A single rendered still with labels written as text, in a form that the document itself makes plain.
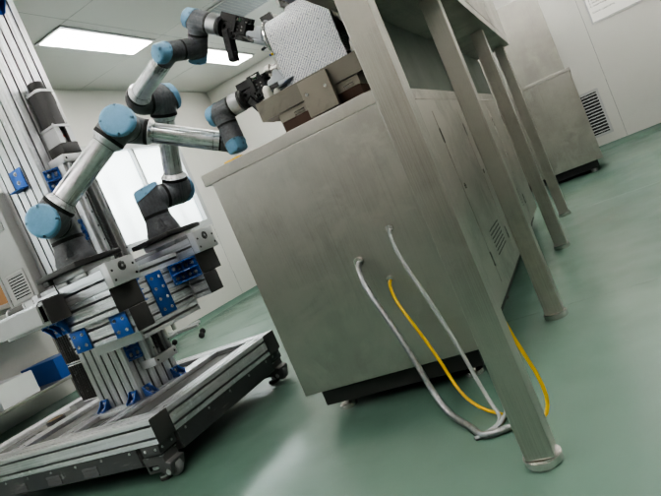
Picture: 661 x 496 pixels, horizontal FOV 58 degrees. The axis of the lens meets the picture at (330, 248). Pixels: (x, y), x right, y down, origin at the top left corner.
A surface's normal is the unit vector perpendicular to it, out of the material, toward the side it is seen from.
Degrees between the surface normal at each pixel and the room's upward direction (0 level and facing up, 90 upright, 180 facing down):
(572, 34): 90
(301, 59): 90
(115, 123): 86
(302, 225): 90
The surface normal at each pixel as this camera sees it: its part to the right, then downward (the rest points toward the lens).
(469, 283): -0.37, 0.22
